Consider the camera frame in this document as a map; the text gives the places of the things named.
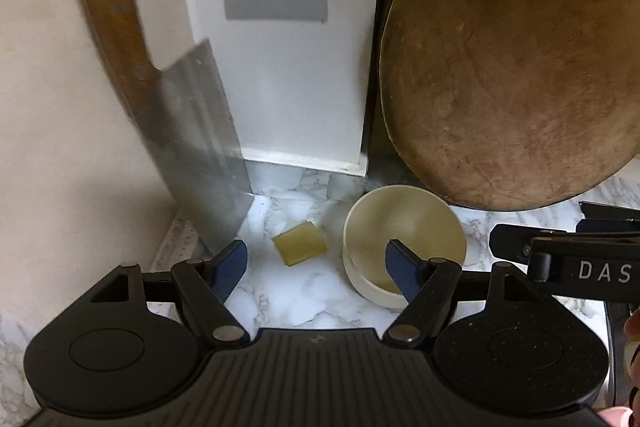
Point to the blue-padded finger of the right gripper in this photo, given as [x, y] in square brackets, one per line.
[608, 226]

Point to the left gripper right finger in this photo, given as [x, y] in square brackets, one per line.
[428, 287]

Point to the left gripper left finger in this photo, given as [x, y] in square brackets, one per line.
[203, 287]

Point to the cream small bowl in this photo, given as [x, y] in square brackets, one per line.
[419, 219]

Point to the person's right hand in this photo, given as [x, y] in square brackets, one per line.
[622, 390]

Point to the black gas stove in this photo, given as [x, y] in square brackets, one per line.
[595, 211]

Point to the round wooden cutting board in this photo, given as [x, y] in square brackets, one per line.
[511, 104]

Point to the cleaver with wooden handle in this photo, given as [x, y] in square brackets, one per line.
[184, 119]

